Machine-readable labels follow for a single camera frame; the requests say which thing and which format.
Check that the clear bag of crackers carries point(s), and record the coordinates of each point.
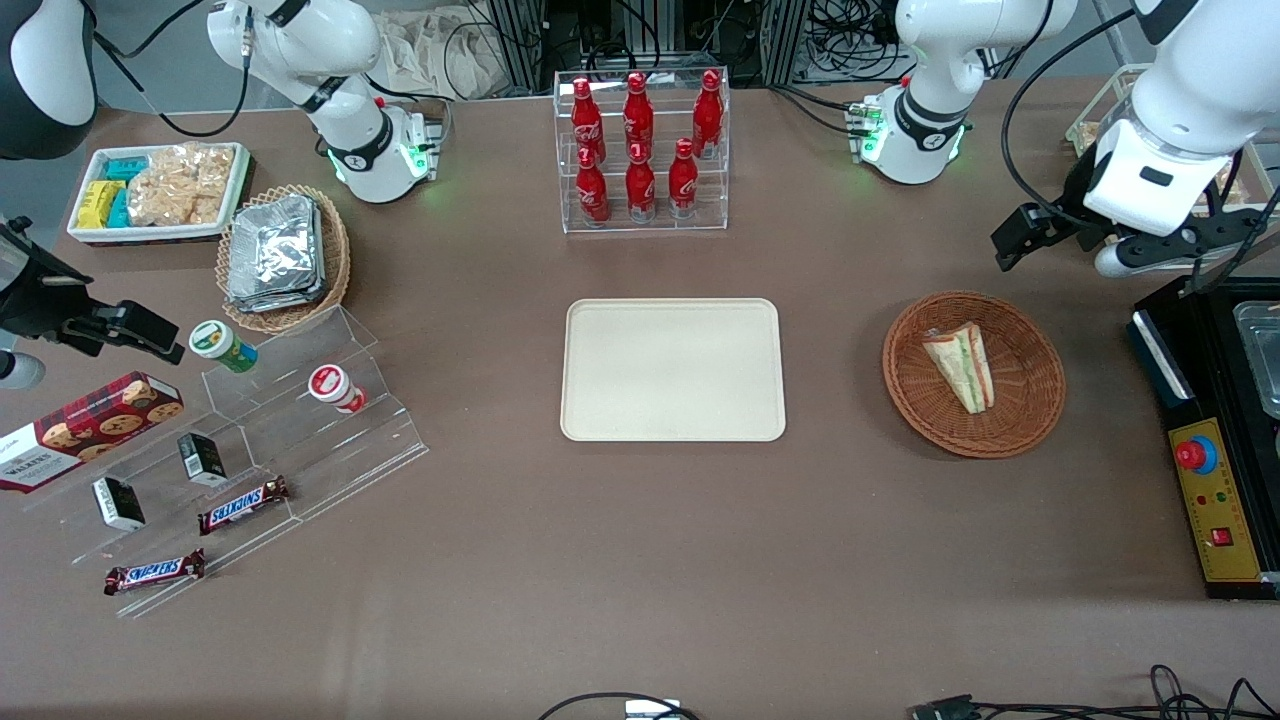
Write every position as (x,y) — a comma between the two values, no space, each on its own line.
(180,185)

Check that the white power adapter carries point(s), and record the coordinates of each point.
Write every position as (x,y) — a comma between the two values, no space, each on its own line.
(652,711)

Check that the red tartan cookie box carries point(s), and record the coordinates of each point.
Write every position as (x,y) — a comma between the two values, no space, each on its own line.
(90,425)

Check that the grey metal basin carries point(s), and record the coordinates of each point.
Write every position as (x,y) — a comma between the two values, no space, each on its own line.
(1262,350)

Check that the oval light wicker basket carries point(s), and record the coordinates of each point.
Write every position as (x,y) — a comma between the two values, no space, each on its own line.
(337,265)

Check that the aluminium frame post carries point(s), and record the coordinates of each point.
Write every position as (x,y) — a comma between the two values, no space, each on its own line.
(783,40)
(520,40)

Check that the triangular sandwich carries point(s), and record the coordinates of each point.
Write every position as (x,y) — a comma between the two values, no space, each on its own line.
(962,372)

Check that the round brown wicker basket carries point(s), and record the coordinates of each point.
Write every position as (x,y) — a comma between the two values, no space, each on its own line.
(1030,405)

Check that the clear snack bag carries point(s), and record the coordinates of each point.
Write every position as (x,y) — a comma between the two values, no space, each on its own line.
(1085,138)

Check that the red cola bottle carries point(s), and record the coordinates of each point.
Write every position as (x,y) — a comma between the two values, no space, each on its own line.
(585,115)
(708,110)
(638,110)
(640,190)
(592,195)
(683,185)

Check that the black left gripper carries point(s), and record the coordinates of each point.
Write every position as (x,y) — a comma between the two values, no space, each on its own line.
(1073,198)

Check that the teal snack packet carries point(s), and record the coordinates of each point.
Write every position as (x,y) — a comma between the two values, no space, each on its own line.
(125,168)
(119,210)

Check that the clear acrylic step riser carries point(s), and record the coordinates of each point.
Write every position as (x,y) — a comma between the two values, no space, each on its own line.
(160,470)
(340,460)

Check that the beige plastic tray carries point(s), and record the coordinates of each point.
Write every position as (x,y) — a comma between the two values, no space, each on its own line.
(670,370)

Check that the yellow snack packet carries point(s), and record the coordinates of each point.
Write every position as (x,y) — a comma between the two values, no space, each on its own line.
(96,205)

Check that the small black box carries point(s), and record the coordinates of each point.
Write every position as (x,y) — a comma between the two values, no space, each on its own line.
(119,504)
(203,460)

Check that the beige cloth bag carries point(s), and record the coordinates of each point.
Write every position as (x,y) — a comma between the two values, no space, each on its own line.
(430,55)

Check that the red lidded cup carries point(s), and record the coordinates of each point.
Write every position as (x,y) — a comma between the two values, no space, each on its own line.
(333,388)

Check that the brown Snickers bar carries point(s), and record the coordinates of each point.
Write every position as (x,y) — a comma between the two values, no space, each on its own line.
(243,506)
(155,572)

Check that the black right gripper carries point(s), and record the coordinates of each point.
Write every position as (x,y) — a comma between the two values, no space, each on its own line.
(38,297)

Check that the silver foil pack stack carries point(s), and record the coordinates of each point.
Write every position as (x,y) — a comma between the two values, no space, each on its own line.
(275,250)

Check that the white rectangular snack tray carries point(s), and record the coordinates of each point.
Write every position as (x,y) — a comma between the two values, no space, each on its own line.
(160,234)

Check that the black machine yellow panel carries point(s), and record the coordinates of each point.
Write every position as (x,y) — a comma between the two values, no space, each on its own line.
(1215,540)

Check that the green lidded cup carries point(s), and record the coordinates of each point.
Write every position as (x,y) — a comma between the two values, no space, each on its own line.
(220,345)

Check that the clear acrylic bottle rack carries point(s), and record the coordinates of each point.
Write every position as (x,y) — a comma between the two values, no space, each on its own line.
(566,216)

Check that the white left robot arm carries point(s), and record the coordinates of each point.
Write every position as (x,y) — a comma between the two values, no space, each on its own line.
(950,50)

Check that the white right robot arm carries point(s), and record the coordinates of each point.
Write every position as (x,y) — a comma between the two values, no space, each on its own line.
(320,50)

